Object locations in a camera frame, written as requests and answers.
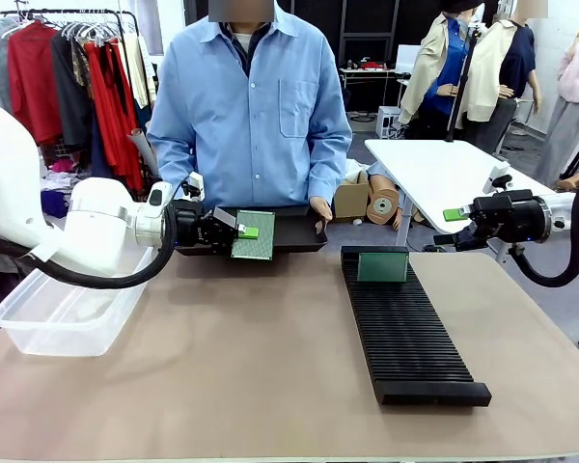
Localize white storage cube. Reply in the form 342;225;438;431
374;105;407;140

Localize mannequin with beige jacket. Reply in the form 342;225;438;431
398;0;470;141

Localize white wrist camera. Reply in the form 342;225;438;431
180;172;207;200
481;162;512;195

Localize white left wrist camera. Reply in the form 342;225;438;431
180;172;207;200

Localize person's left forearm blue sleeve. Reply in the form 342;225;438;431
308;139;352;207

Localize person's left hand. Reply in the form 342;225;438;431
308;195;335;231

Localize person in blue shirt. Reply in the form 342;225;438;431
146;0;354;213

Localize mannequin with pink top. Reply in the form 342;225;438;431
532;26;579;190

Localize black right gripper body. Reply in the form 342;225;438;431
466;189;547;251

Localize cream hanging garment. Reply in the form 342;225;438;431
122;33;158;110

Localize white background table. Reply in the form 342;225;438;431
364;138;568;264

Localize red hanging shirt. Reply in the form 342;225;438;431
8;21;64;146

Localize green PCB board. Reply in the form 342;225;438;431
231;208;277;262
356;251;409;284

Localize brown mannequin torso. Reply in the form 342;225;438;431
365;166;410;231

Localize pile of purple clothes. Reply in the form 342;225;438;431
39;157;87;219

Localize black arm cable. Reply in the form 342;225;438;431
509;162;579;289
0;202;178;291

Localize mannequin with navy shirt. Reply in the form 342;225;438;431
464;0;545;156

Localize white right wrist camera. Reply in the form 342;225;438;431
481;162;512;195

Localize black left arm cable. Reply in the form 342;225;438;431
0;202;178;291

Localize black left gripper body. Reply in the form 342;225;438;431
166;199;224;257

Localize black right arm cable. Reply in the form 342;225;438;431
509;162;579;289

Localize cardboard box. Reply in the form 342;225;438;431
334;170;371;224

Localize black tripod pole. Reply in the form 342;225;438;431
444;21;484;144

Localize cardboard tube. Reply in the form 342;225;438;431
126;126;161;180

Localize person's right forearm blue sleeve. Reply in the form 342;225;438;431
154;142;198;199

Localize black slotted PCB rack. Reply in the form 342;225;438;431
340;245;493;408

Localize clear plastic box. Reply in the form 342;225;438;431
0;244;155;358

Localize black plastic tray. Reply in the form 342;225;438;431
173;205;330;256

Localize red hanging dress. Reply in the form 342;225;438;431
83;41;145;192

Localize black hanging garment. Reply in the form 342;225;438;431
50;29;97;155

